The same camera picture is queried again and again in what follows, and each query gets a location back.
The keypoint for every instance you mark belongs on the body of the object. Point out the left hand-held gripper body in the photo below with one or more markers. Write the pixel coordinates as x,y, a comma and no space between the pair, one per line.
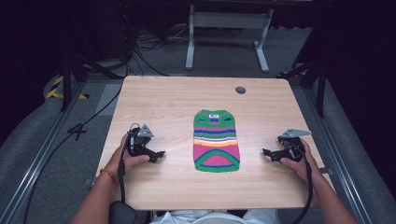
138,143

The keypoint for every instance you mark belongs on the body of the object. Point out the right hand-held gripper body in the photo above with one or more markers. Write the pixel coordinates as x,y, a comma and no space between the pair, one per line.
292,146

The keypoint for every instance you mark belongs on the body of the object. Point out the striped knitted pet sweater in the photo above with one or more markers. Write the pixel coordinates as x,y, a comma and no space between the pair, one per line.
216,141

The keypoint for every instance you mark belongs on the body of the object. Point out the person's left hand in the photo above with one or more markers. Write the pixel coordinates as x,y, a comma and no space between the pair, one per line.
128,161

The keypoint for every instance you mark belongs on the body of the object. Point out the person's right hand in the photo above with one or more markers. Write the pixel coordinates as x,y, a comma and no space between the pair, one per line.
300,168

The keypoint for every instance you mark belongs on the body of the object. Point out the black chair armrest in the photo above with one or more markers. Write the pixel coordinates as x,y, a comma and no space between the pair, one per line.
122,213

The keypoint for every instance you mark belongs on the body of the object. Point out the black metal stand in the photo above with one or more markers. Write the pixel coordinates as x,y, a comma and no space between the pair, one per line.
79,70
313,77

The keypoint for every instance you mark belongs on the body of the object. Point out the person's white clothing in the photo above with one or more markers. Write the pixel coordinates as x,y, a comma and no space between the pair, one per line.
214,217

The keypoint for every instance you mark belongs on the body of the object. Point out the aluminium floor rail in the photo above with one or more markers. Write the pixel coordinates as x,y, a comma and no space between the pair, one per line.
339,155
37,158

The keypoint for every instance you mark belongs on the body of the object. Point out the grey metal table frame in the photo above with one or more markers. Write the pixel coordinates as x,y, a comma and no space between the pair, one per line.
229,20

